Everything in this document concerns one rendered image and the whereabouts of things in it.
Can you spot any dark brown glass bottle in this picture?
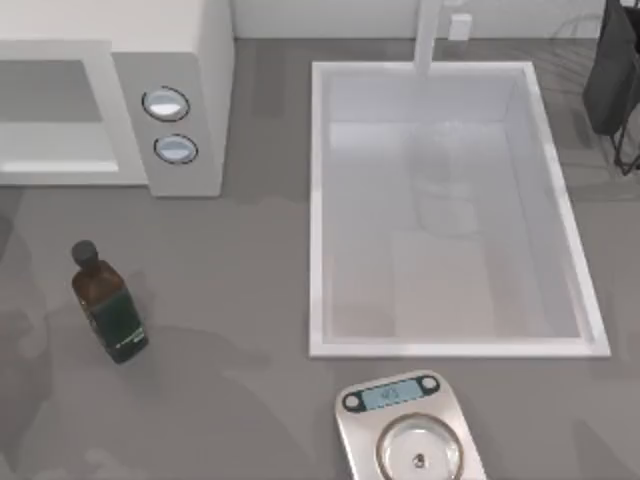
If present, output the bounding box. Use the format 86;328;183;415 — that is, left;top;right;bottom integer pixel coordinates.
70;239;150;366

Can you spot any white sink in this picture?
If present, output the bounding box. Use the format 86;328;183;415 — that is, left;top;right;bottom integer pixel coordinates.
308;60;612;359

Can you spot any silver kitchen scale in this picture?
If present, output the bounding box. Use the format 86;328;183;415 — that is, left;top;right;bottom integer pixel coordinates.
334;369;488;480

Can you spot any small white wall socket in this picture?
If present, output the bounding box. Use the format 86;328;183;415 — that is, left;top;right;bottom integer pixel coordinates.
449;13;473;42

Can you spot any tall white tap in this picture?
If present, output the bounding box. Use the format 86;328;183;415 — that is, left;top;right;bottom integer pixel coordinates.
412;0;464;80

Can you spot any round microwave knob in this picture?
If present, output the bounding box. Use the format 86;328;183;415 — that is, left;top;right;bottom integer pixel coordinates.
152;133;200;165
141;86;191;123

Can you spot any pale microwave oven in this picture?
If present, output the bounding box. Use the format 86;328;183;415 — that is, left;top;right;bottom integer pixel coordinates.
0;0;236;199

